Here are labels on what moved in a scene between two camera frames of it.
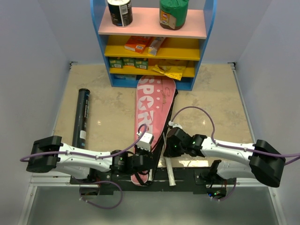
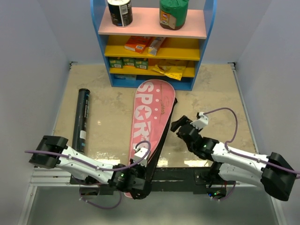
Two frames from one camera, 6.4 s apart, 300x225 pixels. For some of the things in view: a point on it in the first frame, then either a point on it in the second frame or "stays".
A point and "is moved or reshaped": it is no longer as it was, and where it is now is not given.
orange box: [138, 43] stays
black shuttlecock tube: [81, 119] stays
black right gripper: [169, 152] → [183, 120]
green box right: [142, 63] stays
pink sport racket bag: [155, 98] is moved or reshaped
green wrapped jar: [173, 13] stays
